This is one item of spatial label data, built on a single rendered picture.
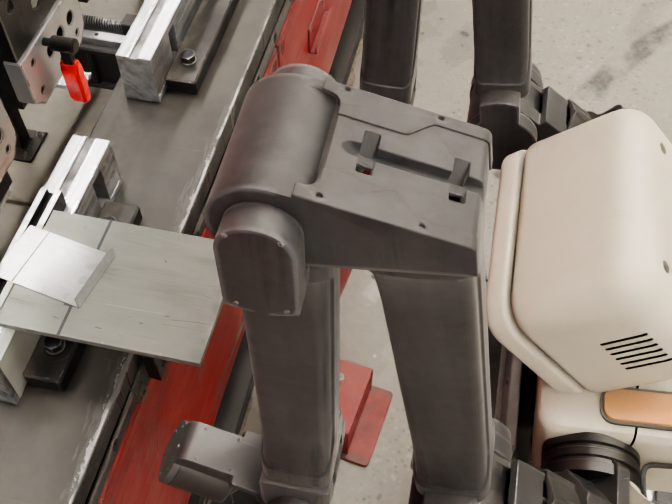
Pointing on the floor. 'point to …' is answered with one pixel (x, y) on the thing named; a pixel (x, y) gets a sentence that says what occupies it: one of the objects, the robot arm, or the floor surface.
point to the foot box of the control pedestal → (361, 412)
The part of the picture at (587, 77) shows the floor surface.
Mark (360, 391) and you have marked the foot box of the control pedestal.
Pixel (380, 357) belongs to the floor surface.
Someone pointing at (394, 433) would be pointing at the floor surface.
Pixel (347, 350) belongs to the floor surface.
